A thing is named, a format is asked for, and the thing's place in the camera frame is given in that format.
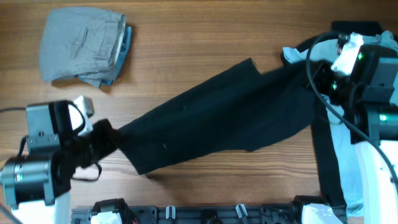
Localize black shorts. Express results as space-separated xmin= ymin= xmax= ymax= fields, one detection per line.
xmin=118 ymin=59 xmax=317 ymax=174

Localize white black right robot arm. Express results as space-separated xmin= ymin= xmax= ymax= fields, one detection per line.
xmin=305 ymin=32 xmax=397 ymax=223

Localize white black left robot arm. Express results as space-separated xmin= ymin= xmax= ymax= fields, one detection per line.
xmin=1 ymin=100 xmax=121 ymax=223

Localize light blue shirt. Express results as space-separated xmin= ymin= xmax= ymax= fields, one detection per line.
xmin=282 ymin=30 xmax=398 ymax=217

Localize folded blue garment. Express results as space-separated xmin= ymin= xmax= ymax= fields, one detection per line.
xmin=77 ymin=27 xmax=132 ymax=88

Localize folded grey shorts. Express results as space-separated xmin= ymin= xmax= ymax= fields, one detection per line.
xmin=39 ymin=7 xmax=128 ymax=82

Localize black garment under shirt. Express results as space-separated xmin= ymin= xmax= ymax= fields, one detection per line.
xmin=281 ymin=21 xmax=383 ymax=208

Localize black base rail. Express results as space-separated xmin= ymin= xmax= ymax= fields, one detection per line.
xmin=70 ymin=203 xmax=349 ymax=224

